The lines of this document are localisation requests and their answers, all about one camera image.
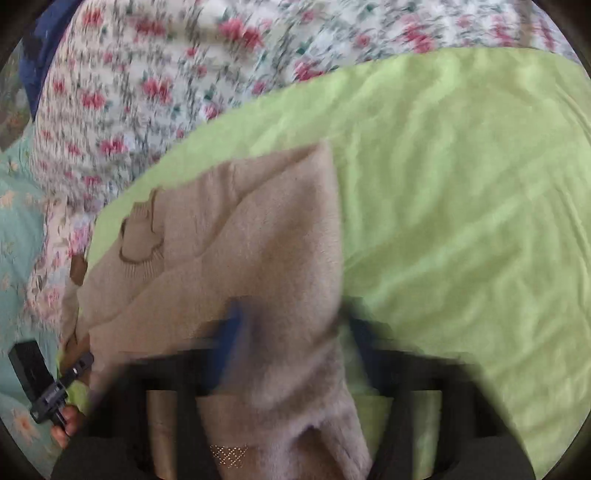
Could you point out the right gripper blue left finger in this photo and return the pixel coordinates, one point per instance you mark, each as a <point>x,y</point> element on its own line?
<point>219,346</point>

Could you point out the person's left hand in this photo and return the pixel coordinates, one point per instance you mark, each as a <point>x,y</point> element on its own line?
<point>73,420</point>

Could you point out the rose floral quilt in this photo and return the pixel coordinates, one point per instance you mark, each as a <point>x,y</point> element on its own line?
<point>131,78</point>

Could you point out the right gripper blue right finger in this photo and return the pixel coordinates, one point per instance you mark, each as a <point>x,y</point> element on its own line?
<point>377,361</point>

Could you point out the beige knit sweater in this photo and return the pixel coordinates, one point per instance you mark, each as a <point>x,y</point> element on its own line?
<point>264,232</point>

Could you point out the teal floral bedding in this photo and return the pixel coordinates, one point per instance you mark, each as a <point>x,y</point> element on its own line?
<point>22,235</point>

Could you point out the lime green bed sheet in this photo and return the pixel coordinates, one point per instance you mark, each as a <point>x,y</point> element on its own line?
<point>465,189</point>

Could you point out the dark blue pillow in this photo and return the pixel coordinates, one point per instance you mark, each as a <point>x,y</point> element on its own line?
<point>39,44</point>

